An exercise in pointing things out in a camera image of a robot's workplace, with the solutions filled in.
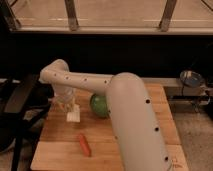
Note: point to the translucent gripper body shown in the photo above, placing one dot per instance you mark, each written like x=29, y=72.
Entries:
x=66, y=103

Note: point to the white sponge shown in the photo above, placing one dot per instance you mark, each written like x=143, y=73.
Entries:
x=73, y=114

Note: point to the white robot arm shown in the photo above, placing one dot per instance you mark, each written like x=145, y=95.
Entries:
x=142, y=146

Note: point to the green ceramic bowl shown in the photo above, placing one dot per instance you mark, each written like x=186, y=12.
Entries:
x=99, y=106

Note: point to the black chair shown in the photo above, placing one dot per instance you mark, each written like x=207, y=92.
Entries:
x=21, y=106

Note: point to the wooden cutting board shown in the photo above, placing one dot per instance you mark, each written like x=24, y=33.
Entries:
x=90, y=145

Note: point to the orange carrot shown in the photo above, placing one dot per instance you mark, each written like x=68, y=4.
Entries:
x=84, y=145

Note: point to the round metal dish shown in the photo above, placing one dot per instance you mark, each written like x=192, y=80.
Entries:
x=191, y=79

